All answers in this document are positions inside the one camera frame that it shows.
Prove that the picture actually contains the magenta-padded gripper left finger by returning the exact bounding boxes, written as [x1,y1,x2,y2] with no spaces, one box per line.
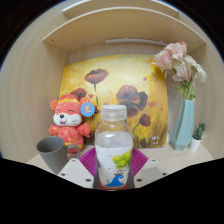
[57,147,100,190]

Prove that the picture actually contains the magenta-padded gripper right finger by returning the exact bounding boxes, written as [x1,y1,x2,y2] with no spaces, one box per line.
[127,147,169,190]

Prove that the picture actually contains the clear water bottle printed label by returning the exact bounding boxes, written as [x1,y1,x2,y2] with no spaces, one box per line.
[94,104,134,191]

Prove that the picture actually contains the grey ribbed mug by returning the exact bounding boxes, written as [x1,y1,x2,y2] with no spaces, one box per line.
[35,135,81,175]

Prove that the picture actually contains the red plush mouse toy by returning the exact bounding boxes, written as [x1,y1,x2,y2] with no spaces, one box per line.
[48,94,96,154]

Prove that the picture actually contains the teal faceted vase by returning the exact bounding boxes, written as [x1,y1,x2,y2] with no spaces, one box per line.
[169,98,196,152]

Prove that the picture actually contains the small potted succulent plant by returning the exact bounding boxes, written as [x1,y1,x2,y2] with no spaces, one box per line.
[189,122,208,153]

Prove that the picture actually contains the yellow poppy flower painting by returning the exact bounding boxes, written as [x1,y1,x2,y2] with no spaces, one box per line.
[59,54,169,149]

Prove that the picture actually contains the pink and white flower bouquet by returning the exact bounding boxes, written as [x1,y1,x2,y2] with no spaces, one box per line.
[153,41,208,101]

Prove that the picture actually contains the white under-shelf light bar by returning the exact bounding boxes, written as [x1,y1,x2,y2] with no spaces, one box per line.
[105,38,168,47]

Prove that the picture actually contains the light wood hutch shelves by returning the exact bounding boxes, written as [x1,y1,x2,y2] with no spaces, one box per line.
[42,0,207,53]

